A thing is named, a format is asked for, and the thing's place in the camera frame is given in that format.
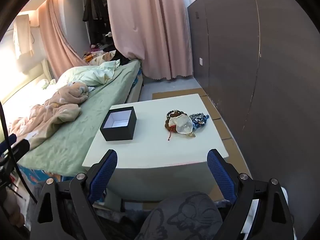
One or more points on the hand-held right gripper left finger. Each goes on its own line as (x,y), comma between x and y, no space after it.
(103,177)

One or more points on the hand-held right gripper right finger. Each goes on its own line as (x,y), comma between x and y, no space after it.
(221,177)

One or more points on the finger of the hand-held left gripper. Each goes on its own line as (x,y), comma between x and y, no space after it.
(22,148)
(7,143)

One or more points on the black gift box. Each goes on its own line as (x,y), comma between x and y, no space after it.
(117,127)

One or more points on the clear bangle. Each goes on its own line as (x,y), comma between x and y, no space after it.
(185,126)

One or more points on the person's left forearm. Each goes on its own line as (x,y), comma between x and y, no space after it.
(13,207)

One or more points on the blue printed storage box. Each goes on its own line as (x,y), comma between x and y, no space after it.
(35,173)

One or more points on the white low table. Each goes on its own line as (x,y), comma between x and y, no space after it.
(140,152)

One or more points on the peach fleece blanket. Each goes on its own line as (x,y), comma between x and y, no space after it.
(60,105)

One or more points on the bed with green sheet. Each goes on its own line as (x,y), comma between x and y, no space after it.
(100,97)

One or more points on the pale green duvet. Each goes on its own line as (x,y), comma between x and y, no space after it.
(85,75)

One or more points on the hanging white cloth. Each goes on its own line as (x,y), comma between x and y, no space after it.
(22,37)

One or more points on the pink window curtain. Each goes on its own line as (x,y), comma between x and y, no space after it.
(60,42)

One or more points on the printed pillow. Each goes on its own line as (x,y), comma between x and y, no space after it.
(101,58)

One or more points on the dark clothes pile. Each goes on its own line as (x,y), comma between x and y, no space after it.
(120,56)

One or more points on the hanging dark clothes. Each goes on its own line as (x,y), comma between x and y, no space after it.
(93,15)

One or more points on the large pink curtain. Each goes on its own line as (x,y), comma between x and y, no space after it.
(150,30)

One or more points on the white wall socket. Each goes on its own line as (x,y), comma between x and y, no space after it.
(201,61)

